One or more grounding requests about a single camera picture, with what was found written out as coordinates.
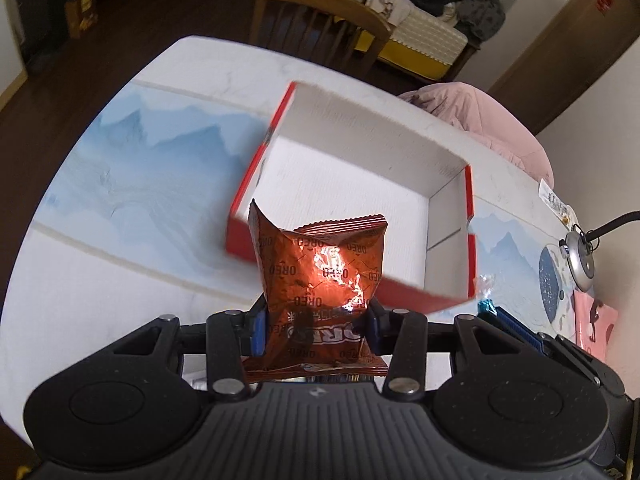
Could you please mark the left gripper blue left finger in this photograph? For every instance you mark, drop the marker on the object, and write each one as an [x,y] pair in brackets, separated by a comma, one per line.
[256,328]

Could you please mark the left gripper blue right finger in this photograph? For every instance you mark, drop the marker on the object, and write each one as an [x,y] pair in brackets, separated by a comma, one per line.
[377,326]

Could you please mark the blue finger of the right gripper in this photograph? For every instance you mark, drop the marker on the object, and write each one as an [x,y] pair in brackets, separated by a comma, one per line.
[518,330]

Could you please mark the brown Oreo snack packet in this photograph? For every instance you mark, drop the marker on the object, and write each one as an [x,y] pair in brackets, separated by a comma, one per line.
[317,281]

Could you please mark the pink plastic bag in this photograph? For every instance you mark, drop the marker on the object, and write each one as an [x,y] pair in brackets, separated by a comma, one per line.
[595,322]

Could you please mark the teal wrapped candy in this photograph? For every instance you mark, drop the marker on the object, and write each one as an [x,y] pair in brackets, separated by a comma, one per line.
[484,284]

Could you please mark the silver desk lamp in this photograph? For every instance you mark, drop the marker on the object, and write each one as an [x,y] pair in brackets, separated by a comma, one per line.
[578,247]

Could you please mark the small wrapper by lamp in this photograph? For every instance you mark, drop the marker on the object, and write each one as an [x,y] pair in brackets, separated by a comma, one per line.
[565,213]

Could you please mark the red cardboard box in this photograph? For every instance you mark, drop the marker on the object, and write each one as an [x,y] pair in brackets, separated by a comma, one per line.
[327,158]

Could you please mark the blue mountain table runner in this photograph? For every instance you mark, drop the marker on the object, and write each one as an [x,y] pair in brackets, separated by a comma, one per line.
[151,181]

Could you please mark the pink jacket on chair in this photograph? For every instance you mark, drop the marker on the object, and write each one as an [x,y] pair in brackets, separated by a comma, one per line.
[484,119]

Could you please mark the sofa with white cover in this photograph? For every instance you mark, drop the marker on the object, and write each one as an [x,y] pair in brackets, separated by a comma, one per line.
[430,47]

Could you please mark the wooden chair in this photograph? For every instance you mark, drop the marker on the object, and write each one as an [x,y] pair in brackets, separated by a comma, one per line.
[343,35]

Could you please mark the wooden door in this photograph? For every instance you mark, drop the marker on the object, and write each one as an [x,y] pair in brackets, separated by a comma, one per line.
[578,46]

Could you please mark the yellow cardboard box on floor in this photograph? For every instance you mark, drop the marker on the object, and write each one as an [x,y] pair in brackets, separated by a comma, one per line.
[80,16]

